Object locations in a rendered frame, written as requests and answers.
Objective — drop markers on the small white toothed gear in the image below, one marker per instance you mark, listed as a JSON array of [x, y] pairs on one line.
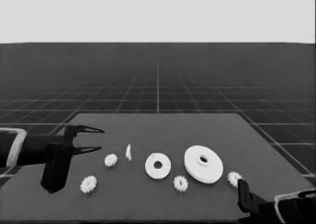
[[92, 186], [231, 176], [184, 186], [114, 162]]

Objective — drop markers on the large thick white disc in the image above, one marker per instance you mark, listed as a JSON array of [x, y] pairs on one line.
[[197, 171]]

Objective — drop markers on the white round carrier with pins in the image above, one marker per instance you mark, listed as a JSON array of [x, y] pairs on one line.
[[166, 168]]

